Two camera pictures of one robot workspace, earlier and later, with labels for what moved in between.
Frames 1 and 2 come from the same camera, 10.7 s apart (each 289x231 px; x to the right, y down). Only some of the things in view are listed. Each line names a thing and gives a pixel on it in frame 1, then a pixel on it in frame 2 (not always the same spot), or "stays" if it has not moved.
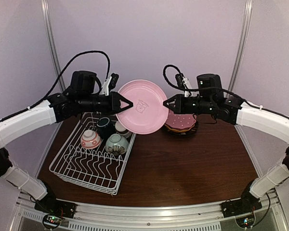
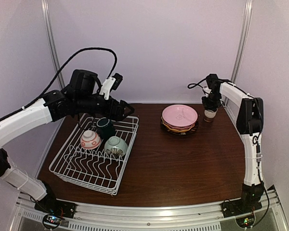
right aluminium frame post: x=242 y=44 stays
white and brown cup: x=121 y=130 to x=209 y=115
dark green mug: x=104 y=127 stays
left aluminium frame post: x=48 y=29 stays
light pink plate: x=149 y=113 to x=179 y=115
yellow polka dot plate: x=180 y=130 stays
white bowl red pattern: x=90 y=139 stays
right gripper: x=180 y=107 to x=209 y=105
